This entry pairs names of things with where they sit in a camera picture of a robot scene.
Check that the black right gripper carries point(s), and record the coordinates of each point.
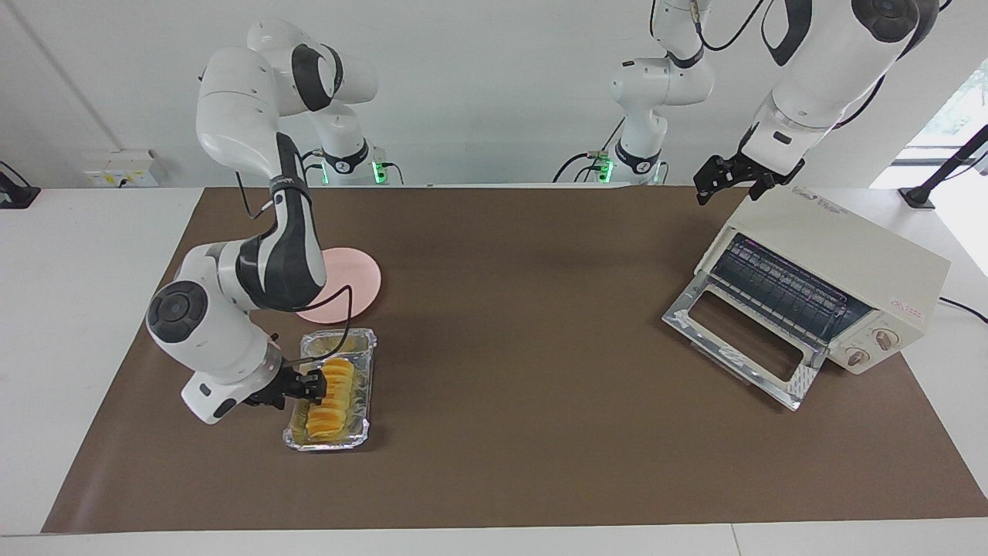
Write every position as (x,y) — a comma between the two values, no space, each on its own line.
(279,390)

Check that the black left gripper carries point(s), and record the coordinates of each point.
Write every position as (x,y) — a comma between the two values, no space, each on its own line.
(760,174)

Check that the sliced golden bread loaf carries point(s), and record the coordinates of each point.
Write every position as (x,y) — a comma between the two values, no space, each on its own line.
(336,413)

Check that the aluminium foil tray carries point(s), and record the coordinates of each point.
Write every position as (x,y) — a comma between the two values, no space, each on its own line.
(364,386)

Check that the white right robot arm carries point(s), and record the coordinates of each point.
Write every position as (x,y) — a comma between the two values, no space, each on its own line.
(262,262)

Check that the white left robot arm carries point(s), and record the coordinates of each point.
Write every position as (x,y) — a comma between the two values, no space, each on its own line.
(826,69)

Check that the cream toaster oven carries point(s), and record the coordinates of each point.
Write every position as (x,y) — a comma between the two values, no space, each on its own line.
(834,239)

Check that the glass oven door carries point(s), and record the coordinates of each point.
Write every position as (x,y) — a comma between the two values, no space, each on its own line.
(803,380)

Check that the cream oven knob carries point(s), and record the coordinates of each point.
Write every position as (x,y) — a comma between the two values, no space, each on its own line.
(886,338)
(857,357)

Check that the pink round plate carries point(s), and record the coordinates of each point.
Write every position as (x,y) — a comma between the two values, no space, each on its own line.
(359,278)

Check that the brown table mat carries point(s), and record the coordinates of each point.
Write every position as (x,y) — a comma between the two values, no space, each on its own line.
(540,432)

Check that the black table clamp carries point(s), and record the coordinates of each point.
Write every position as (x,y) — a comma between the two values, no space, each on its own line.
(15,197)

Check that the black camera stand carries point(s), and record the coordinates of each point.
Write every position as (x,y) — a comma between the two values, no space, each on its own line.
(918,194)

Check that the white wall power socket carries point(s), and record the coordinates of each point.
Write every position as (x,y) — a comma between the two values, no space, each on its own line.
(120,170)

